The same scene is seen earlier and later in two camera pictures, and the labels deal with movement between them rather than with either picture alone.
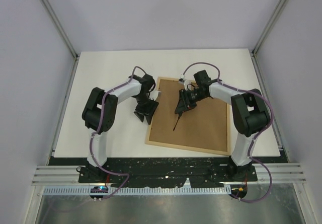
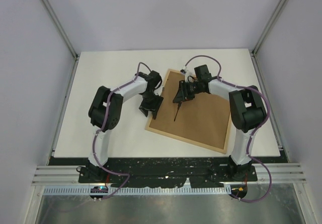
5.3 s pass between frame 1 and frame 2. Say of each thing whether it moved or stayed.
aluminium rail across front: stayed
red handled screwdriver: moved
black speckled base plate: stayed
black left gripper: moved
